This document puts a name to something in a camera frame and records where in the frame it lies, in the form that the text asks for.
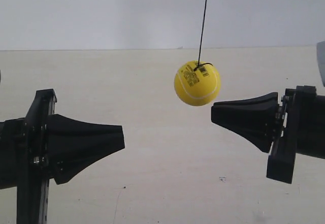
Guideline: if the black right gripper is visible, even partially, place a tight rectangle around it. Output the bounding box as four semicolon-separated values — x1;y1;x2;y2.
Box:
211;85;317;184

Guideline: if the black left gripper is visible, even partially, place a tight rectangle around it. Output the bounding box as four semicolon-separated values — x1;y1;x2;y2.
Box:
16;89;125;224

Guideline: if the yellow tennis ball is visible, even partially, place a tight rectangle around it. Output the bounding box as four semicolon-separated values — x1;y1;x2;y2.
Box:
174;60;221;106

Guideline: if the black string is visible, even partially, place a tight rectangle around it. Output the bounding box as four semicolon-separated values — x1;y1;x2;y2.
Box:
193;0;213;72

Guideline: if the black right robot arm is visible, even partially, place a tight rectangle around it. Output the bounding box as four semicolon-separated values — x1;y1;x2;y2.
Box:
211;85;324;184

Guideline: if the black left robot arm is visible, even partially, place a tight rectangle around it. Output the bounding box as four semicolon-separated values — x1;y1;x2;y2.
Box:
1;89;125;223

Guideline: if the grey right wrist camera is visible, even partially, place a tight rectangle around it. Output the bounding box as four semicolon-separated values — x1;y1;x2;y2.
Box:
316;41;325;86

